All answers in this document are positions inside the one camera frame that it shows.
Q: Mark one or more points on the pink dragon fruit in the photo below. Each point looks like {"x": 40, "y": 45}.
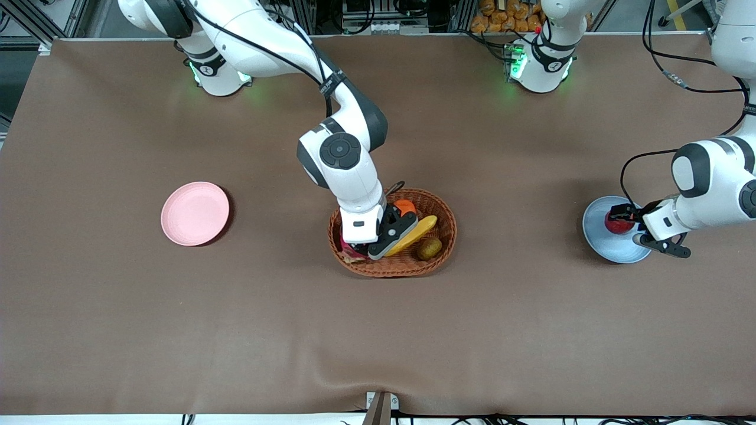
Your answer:
{"x": 351, "y": 252}

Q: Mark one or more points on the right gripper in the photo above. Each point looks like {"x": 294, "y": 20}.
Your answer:
{"x": 359, "y": 248}

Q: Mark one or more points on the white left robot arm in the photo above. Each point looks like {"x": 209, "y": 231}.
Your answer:
{"x": 709, "y": 171}

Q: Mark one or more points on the orange fruit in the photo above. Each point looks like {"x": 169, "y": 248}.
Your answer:
{"x": 406, "y": 206}

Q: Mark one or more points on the red apple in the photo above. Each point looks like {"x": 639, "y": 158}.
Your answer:
{"x": 619, "y": 224}

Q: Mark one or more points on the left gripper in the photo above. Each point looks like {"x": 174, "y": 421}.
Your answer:
{"x": 632, "y": 212}

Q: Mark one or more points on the pink plate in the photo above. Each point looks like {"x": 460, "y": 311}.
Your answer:
{"x": 195, "y": 213}

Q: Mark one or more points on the yellow banana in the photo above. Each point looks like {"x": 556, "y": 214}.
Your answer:
{"x": 422, "y": 230}

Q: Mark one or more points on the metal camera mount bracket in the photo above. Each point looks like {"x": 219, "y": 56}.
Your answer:
{"x": 381, "y": 407}

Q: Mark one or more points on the brown wicker basket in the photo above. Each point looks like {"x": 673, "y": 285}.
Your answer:
{"x": 437, "y": 260}

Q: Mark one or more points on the pile of orange round items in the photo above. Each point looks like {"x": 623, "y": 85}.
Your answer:
{"x": 502, "y": 18}

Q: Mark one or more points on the brown table cloth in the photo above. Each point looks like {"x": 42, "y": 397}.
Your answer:
{"x": 177, "y": 324}

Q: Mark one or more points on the aluminium frame post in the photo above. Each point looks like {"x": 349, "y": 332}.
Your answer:
{"x": 711, "y": 32}
{"x": 35, "y": 20}

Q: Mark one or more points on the blue plate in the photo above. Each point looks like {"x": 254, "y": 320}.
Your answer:
{"x": 614, "y": 248}

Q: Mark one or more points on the brown kiwi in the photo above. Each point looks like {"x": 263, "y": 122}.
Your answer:
{"x": 429, "y": 249}

